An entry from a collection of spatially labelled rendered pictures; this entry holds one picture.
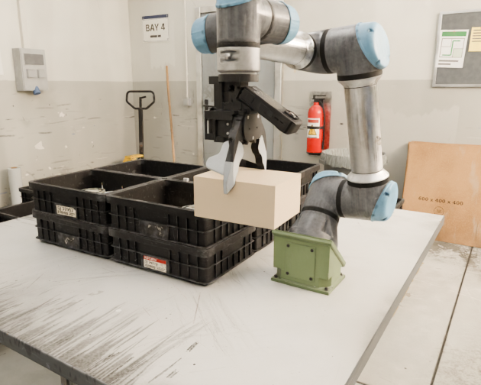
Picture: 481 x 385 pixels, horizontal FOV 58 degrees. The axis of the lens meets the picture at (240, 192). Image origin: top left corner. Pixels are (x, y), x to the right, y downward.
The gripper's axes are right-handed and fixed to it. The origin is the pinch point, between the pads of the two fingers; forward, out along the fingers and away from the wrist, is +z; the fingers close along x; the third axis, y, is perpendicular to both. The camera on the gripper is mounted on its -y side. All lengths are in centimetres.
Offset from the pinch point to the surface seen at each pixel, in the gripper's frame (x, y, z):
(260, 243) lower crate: -61, 26, 36
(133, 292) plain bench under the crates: -15, 44, 39
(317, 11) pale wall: -355, 109, -87
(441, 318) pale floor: -177, -31, 109
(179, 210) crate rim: -27.1, 36.1, 16.5
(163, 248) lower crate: -29, 43, 30
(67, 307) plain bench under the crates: -1, 54, 39
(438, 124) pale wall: -347, -7, 14
